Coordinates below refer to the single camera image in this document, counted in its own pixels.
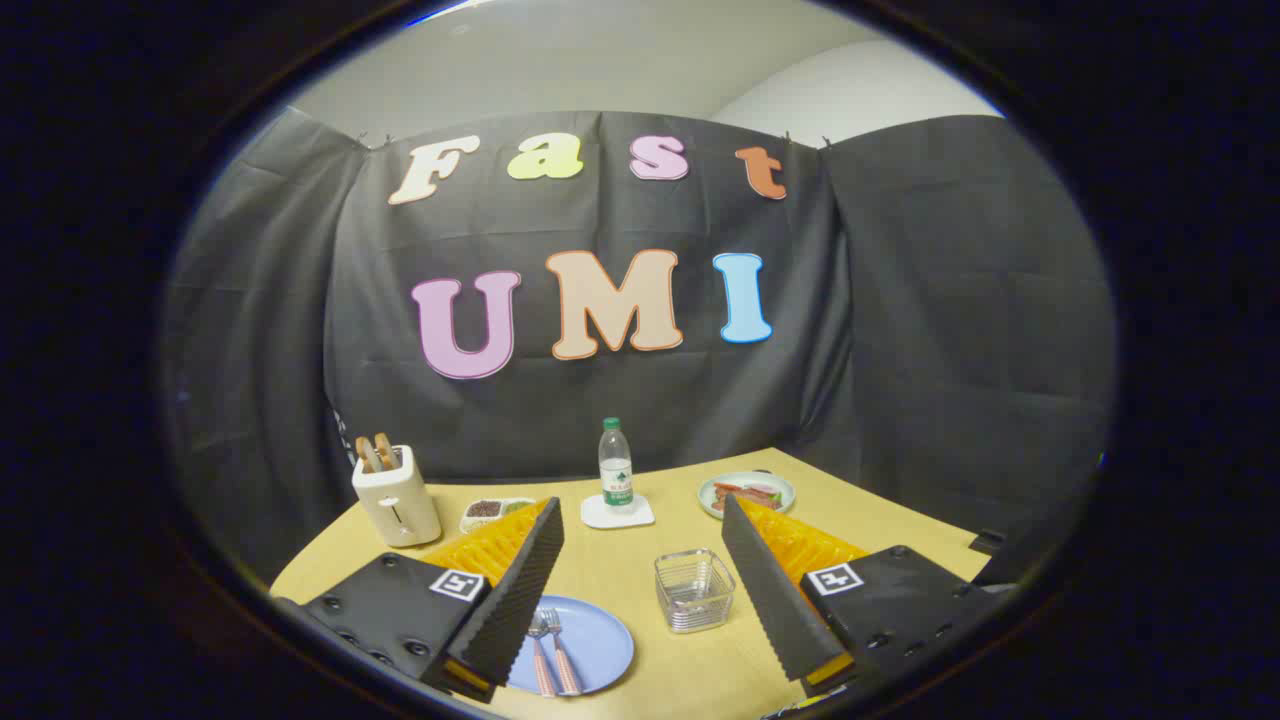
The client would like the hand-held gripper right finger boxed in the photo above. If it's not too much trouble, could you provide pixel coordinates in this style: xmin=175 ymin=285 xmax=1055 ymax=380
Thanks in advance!
xmin=721 ymin=493 xmax=1013 ymax=699

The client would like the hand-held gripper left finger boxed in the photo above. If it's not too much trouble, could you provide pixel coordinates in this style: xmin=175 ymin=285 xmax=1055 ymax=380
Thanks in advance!
xmin=272 ymin=497 xmax=566 ymax=704

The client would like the spoon with red checked handle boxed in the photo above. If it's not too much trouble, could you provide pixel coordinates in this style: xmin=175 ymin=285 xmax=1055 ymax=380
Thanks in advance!
xmin=527 ymin=612 xmax=559 ymax=698

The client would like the fork with red checked handle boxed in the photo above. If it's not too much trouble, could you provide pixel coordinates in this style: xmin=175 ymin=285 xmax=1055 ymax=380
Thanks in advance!
xmin=543 ymin=607 xmax=584 ymax=696

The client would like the white divided dish with beans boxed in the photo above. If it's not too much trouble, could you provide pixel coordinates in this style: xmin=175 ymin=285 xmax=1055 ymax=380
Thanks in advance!
xmin=459 ymin=497 xmax=538 ymax=534

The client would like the cooked meat with vegetables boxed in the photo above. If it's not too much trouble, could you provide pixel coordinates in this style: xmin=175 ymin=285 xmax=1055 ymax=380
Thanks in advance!
xmin=712 ymin=482 xmax=784 ymax=511

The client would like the blue plate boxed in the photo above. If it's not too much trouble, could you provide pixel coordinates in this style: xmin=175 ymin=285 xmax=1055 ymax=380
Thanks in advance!
xmin=505 ymin=595 xmax=636 ymax=697

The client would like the pale green food plate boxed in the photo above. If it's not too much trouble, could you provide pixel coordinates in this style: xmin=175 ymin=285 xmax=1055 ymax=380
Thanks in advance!
xmin=697 ymin=471 xmax=797 ymax=521

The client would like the white square coaster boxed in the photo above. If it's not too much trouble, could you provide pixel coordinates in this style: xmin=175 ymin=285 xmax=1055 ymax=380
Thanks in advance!
xmin=580 ymin=493 xmax=656 ymax=530

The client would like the cream toaster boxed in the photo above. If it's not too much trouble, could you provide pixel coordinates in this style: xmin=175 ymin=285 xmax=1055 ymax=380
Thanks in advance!
xmin=351 ymin=445 xmax=442 ymax=548

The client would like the clear water bottle green cap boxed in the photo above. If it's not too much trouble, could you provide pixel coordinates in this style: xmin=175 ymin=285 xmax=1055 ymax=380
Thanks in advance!
xmin=598 ymin=417 xmax=635 ymax=507

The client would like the metal wire basket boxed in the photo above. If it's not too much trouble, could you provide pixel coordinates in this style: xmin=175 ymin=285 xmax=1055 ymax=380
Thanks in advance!
xmin=654 ymin=548 xmax=737 ymax=635

